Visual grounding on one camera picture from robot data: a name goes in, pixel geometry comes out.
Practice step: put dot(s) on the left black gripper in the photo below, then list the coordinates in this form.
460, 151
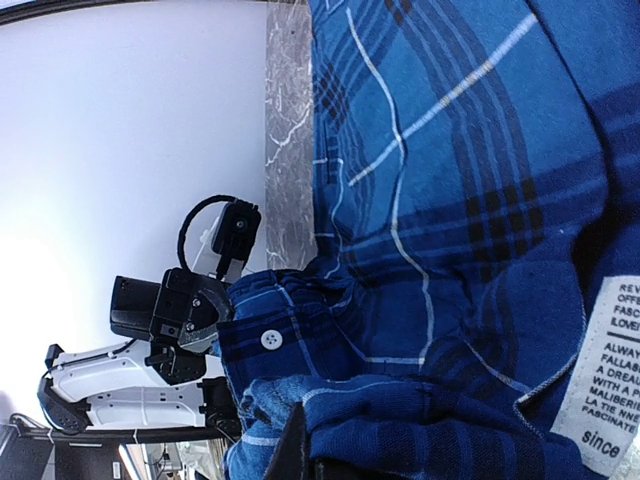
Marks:
183, 310

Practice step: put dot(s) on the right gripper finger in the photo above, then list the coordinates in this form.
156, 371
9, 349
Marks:
291, 457

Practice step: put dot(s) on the blue plaid long sleeve shirt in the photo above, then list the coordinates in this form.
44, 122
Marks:
473, 309

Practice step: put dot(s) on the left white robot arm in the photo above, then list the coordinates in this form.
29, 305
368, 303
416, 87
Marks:
158, 379

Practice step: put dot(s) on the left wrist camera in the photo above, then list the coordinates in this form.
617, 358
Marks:
226, 246

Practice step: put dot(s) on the left black corner post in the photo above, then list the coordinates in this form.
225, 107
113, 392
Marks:
15, 12

